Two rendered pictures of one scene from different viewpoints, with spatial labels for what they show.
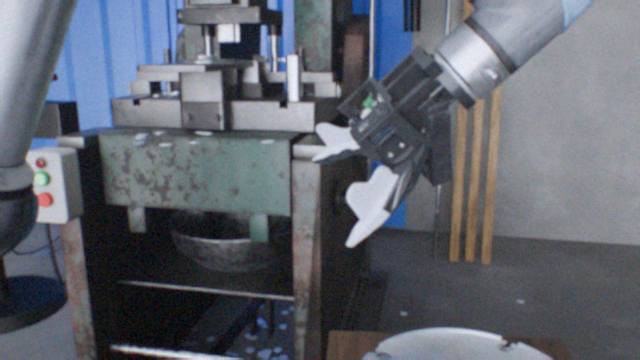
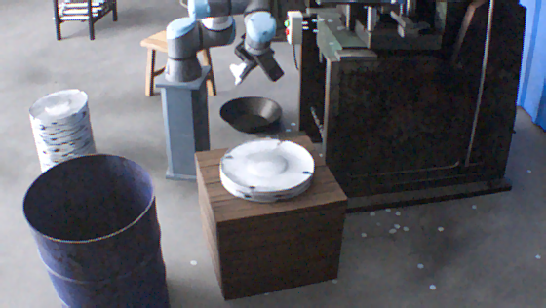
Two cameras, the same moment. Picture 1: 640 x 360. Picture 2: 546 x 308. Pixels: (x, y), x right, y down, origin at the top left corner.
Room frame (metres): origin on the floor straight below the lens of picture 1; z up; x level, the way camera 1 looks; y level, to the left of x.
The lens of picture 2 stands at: (0.07, -1.59, 1.39)
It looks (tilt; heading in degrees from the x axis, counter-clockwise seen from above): 33 degrees down; 69
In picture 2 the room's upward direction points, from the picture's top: straight up
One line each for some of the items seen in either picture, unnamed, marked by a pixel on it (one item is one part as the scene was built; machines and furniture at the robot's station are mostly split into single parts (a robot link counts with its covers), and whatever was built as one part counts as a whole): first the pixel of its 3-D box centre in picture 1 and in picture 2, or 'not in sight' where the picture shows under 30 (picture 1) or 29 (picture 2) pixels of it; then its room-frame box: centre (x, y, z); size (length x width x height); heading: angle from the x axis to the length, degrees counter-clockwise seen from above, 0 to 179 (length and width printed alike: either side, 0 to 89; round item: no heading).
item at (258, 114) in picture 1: (234, 107); (386, 20); (1.22, 0.20, 0.67); 0.45 x 0.30 x 0.06; 78
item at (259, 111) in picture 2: not in sight; (251, 117); (0.82, 0.71, 0.04); 0.30 x 0.30 x 0.07
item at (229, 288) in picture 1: (241, 254); not in sight; (1.23, 0.20, 0.31); 0.43 x 0.42 x 0.01; 78
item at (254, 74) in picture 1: (232, 70); (386, 2); (1.21, 0.20, 0.76); 0.15 x 0.09 x 0.05; 78
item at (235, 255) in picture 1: (239, 235); not in sight; (1.22, 0.20, 0.36); 0.34 x 0.34 x 0.10
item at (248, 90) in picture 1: (234, 87); (388, 11); (1.22, 0.20, 0.72); 0.20 x 0.16 x 0.03; 78
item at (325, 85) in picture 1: (305, 71); (403, 17); (1.18, 0.03, 0.76); 0.17 x 0.06 x 0.10; 78
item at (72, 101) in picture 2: not in sight; (58, 104); (-0.11, 0.65, 0.32); 0.29 x 0.29 x 0.01
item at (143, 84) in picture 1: (165, 71); not in sight; (1.25, 0.37, 0.76); 0.17 x 0.06 x 0.10; 78
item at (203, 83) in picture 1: (201, 95); (345, 11); (1.05, 0.24, 0.72); 0.25 x 0.14 x 0.14; 168
